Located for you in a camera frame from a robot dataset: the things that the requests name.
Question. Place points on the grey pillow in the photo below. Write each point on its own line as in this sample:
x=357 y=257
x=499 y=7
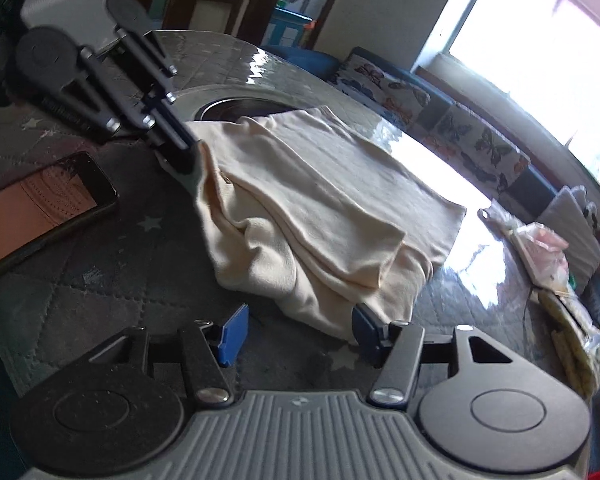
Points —
x=565 y=210

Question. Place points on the round black induction cooktop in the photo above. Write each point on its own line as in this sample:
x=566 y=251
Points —
x=230 y=109

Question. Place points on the yellow floral folded blanket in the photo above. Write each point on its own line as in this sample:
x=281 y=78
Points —
x=575 y=340

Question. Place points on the pink and white tissue pack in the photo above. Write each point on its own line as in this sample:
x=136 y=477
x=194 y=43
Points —
x=540 y=250

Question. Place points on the grey quilted star table cover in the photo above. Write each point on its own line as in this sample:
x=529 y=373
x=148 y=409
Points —
x=105 y=270

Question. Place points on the blue sofa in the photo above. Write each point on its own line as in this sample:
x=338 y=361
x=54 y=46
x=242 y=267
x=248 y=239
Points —
x=310 y=62

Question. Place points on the dark wooden door frame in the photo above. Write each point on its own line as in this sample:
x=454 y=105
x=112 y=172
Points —
x=260 y=0

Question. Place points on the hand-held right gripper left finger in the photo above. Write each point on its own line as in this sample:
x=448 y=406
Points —
x=232 y=335

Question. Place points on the window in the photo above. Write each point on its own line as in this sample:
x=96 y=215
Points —
x=530 y=60

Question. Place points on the black smartphone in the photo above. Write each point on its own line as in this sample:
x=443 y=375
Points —
x=45 y=205

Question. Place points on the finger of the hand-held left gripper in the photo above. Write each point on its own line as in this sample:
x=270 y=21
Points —
x=170 y=160
x=177 y=130

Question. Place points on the blue cabinet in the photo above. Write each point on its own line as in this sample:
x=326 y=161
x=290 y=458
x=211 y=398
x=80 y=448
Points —
x=285 y=30

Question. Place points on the butterfly print cushion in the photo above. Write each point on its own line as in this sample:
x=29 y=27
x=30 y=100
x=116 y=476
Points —
x=480 y=145
x=375 y=82

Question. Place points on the cream knit shirt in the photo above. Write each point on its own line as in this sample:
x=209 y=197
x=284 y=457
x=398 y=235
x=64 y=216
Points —
x=305 y=200

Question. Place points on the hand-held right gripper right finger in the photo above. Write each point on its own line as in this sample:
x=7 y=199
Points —
x=370 y=332

